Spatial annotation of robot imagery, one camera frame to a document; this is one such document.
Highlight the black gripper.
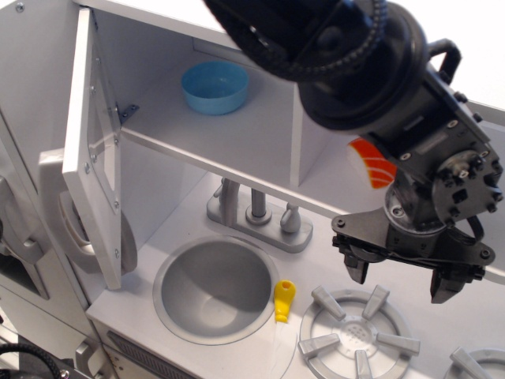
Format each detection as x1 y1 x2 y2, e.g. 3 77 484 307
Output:
332 67 503 304

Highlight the white toy microwave door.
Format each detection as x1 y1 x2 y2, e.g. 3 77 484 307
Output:
62 8 122 290

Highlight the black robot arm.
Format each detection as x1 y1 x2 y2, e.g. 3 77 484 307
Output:
208 1 503 304

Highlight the grey toy stove burner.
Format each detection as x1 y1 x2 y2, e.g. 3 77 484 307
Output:
298 285 421 378

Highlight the orange salmon sushi toy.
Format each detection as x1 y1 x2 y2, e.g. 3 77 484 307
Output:
346 137 397 190

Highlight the yellow plastic toy piece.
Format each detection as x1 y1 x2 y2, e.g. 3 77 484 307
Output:
274 280 297 323

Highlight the grey toy faucet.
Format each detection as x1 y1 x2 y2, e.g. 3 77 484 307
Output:
207 178 313 253

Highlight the silver round sink basin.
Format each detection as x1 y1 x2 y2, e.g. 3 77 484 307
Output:
153 236 279 346

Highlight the blue plastic bowl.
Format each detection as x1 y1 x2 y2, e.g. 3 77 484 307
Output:
181 61 249 115

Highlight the grey oven door handle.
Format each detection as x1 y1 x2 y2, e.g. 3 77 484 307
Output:
75 342 102 378

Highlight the grey fridge door handle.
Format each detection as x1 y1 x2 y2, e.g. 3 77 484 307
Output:
1 177 43 265

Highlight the black braided cable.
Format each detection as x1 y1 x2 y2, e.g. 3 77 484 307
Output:
0 342 64 379

